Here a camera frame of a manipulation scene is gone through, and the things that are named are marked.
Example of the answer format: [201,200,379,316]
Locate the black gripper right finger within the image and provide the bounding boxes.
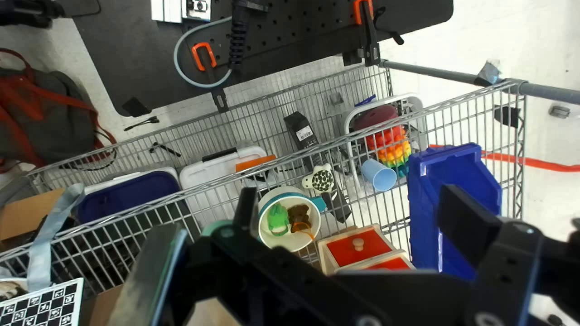
[437,182,545,326]

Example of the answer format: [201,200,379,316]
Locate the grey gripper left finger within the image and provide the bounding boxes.
[107,224,190,326]

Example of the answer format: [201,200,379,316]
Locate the light blue plastic cup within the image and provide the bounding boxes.
[359,157,399,195]

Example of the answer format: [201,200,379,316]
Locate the container with dark blue lid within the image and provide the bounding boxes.
[71,166,183,226]

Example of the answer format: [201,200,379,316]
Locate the blue plastic storage bin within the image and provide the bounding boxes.
[406,140,504,282]

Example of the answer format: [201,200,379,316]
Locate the brown cardboard sheet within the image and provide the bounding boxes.
[87,284,243,326]

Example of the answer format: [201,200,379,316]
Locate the black white checkerboard card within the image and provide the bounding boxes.
[0,276,87,326]

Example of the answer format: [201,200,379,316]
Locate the red wooden box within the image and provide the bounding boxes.
[315,224,415,276]

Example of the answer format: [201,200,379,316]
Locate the black object behind basket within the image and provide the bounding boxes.
[493,104,526,128]

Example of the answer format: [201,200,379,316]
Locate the brown cardboard box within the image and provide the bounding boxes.
[0,188,65,242]

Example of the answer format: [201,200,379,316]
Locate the green plush toy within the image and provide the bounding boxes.
[266,202,290,236]

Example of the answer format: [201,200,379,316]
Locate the white plastic tub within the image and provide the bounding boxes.
[342,92,429,151]

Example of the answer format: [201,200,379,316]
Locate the grey metal pole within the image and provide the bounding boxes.
[377,57,580,104]

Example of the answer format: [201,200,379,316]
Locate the white toy with dark spots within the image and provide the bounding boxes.
[299,160,337,195]

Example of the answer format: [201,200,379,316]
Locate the blue pen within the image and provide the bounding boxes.
[352,92,379,108]

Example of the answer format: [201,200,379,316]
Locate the brown plush toy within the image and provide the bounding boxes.
[286,202,315,233]

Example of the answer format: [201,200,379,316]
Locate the black remote control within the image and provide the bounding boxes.
[283,108,353,224]

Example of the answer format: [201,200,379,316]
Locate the orange clamp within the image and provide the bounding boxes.
[190,39,219,73]
[352,0,377,26]

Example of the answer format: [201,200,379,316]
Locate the black perforated breadboard table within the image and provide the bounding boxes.
[71,0,455,115]

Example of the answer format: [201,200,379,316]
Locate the white label block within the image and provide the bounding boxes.
[149,0,214,25]

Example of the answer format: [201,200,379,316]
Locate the grey wire basket cart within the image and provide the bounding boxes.
[0,63,529,303]

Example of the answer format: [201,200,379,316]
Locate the orange floor cable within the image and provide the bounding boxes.
[428,142,580,175]

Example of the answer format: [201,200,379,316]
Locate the rainbow stacking ring toy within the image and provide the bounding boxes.
[364,124,415,177]

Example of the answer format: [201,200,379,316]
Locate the grey fabric strap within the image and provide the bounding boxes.
[25,182,87,291]

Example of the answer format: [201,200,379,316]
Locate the white bowl with teal handle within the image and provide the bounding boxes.
[255,184,332,253]

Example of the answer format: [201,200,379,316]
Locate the grey backpack with red straps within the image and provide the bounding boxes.
[0,50,116,173]

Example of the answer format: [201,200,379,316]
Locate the pale cable loop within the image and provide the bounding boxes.
[172,14,236,90]

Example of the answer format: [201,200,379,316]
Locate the black ribbed cable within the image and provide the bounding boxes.
[226,0,268,68]

